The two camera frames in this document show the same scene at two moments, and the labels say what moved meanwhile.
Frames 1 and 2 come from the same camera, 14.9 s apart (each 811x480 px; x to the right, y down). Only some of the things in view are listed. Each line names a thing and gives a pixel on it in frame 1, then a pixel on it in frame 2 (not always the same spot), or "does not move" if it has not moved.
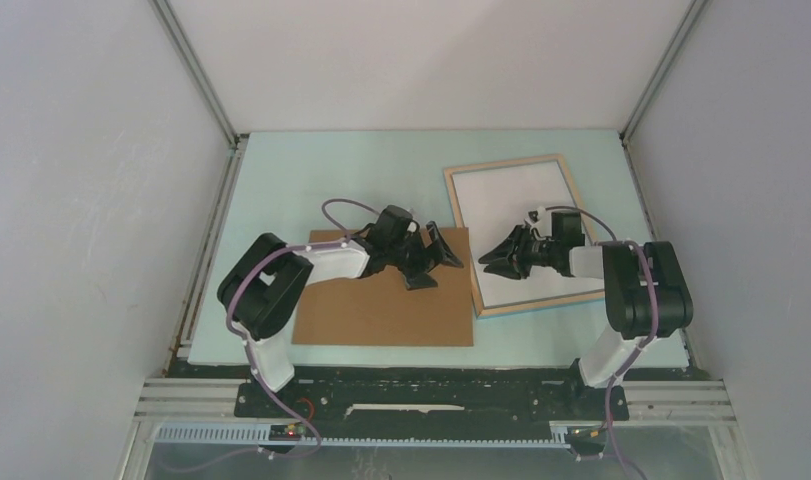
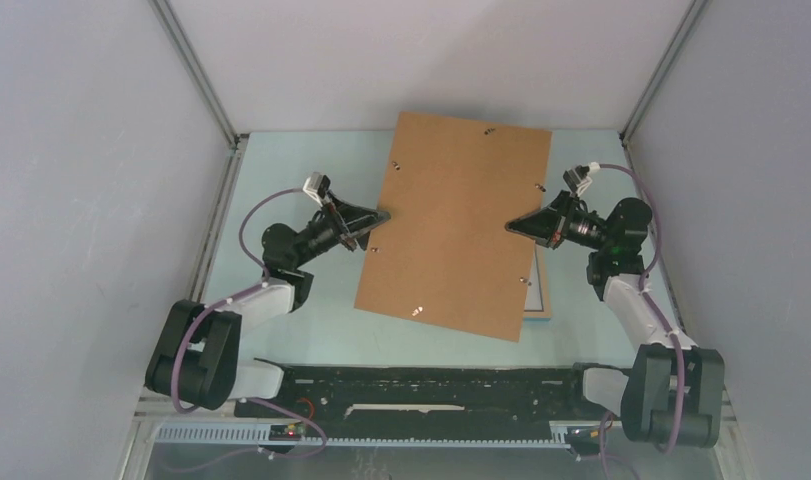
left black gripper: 416,277 → 358,221
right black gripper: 508,267 → 548,226
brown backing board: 382,309 → 445,256
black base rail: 433,396 does not move
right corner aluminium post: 691,17 does not move
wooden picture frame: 465,245 → 538,303
